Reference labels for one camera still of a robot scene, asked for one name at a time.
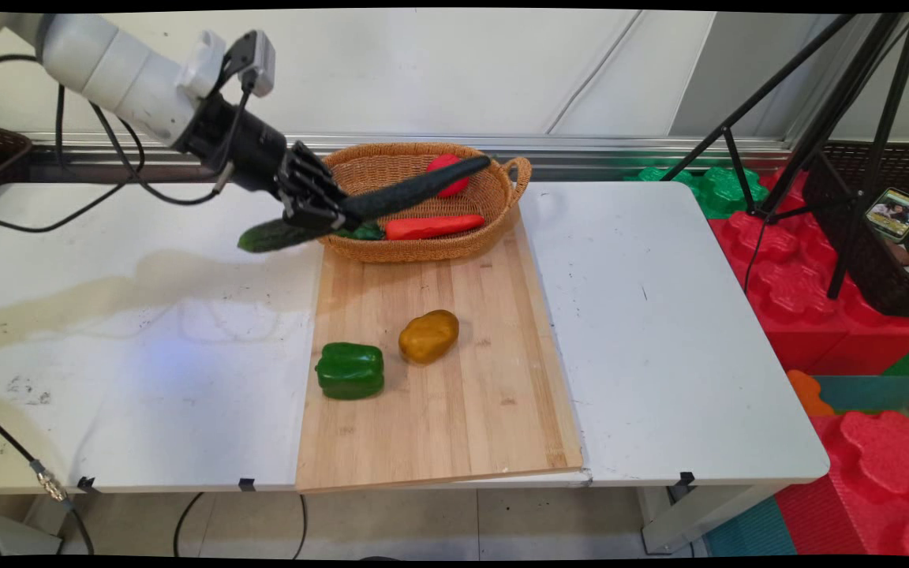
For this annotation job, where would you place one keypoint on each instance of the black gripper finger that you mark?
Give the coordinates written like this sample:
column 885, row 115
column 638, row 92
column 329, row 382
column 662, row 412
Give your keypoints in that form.
column 314, row 218
column 319, row 175

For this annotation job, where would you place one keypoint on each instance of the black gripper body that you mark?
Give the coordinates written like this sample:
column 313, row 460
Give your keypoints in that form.
column 245, row 146

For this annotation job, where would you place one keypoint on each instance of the dark green cucumber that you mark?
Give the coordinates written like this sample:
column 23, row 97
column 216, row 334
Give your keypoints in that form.
column 415, row 193

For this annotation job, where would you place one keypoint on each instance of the woven wicker basket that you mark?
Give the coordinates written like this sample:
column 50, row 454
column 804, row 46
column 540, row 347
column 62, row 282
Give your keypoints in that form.
column 423, row 248

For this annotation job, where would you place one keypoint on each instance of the orange carrot with green leaves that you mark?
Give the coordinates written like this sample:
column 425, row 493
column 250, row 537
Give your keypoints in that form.
column 431, row 227

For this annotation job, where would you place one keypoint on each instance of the red tomato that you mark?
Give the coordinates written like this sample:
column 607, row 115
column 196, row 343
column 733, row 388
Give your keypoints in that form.
column 454, row 186

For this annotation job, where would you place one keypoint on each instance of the green bell pepper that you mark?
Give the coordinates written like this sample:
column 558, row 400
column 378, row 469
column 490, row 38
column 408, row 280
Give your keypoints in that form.
column 350, row 371

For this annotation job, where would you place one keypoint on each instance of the brown potato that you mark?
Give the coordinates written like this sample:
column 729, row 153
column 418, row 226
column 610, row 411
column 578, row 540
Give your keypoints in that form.
column 428, row 337

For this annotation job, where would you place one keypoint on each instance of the wooden cutting board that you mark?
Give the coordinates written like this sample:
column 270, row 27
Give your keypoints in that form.
column 454, row 394

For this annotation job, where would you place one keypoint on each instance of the brown plastic crate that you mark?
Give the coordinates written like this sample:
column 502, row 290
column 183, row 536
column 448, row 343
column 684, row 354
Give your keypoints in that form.
column 5, row 158

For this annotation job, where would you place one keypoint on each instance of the black table clip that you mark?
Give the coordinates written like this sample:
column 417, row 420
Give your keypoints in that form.
column 86, row 483
column 246, row 483
column 686, row 478

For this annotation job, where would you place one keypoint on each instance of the white table leg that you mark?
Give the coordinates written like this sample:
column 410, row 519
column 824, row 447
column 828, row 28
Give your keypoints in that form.
column 683, row 513

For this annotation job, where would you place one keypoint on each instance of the large red foam block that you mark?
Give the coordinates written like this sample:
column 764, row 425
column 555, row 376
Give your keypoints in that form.
column 802, row 308

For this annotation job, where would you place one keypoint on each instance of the orange foam piece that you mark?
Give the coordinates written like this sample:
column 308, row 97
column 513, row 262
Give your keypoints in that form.
column 808, row 393

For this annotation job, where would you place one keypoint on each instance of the black mesh basket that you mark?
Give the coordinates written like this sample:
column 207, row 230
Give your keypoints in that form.
column 857, row 244

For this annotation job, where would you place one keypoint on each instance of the smartphone with lit screen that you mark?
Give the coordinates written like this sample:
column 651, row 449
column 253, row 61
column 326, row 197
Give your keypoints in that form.
column 895, row 213

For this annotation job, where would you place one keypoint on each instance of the teal foam block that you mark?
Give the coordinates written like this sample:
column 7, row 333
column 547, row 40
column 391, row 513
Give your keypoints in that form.
column 873, row 392

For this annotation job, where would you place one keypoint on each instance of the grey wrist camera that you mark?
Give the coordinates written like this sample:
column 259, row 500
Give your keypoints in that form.
column 257, row 59

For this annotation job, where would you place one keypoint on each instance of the aluminium wall rail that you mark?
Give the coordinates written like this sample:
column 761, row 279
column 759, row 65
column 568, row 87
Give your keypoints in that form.
column 620, row 146

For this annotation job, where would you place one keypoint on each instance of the black camera tripod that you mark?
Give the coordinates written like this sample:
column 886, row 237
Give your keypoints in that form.
column 825, row 118

